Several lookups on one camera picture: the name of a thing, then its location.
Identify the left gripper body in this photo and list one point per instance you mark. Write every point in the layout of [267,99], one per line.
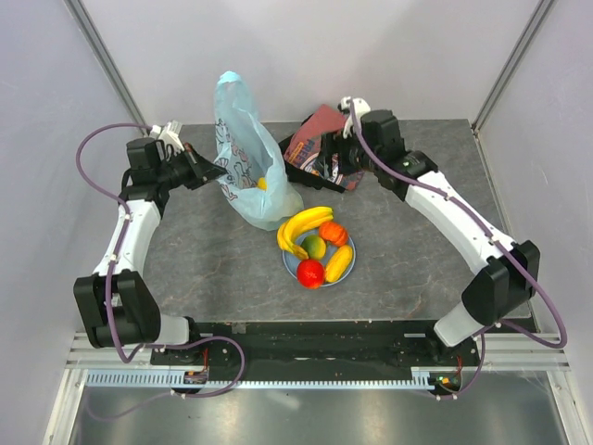
[185,171]

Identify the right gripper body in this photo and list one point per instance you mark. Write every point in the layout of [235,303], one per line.
[351,157]

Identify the light blue plastic bag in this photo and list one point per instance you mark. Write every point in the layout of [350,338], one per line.
[249,152]

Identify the yellow banana bunch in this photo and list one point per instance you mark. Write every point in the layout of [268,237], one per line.
[299,224]
[262,184]

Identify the orange persimmon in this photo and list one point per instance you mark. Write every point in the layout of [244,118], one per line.
[333,233]

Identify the green mango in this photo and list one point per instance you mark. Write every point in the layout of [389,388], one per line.
[315,246]

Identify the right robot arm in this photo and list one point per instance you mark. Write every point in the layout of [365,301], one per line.
[370,141]

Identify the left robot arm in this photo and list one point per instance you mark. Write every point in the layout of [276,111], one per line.
[114,301]

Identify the folded red t-shirt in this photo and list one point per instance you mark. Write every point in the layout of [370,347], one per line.
[319,139]

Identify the yellow mango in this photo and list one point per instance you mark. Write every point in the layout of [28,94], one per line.
[338,264]

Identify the blue plate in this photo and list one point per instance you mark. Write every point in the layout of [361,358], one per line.
[291,262]

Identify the red apple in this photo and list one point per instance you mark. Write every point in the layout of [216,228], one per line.
[310,274]

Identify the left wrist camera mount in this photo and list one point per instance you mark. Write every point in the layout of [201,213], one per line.
[169,134]

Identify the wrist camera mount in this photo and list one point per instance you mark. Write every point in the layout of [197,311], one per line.
[356,105]
[169,134]

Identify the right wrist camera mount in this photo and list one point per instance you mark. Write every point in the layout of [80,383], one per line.
[356,105]

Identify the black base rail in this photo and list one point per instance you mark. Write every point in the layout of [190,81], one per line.
[388,343]

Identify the white cable duct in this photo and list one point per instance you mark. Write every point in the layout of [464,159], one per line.
[179,379]

